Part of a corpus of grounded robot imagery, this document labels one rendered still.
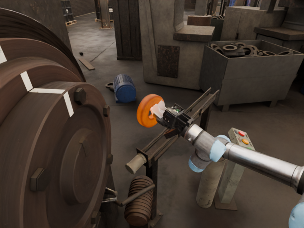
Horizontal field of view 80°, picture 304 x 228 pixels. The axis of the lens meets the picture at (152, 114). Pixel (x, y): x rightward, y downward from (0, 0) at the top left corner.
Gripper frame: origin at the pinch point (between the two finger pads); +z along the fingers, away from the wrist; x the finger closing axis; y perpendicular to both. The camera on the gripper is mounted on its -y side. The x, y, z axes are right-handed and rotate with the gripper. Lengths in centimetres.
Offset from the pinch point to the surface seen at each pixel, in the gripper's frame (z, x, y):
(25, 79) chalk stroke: -11, 48, 38
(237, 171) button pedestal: -50, -42, -42
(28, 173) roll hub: -21, 53, 35
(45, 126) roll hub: -18, 49, 37
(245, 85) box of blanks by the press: -12, -183, -51
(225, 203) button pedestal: -60, -43, -78
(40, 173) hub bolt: -21, 52, 35
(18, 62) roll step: -8, 47, 39
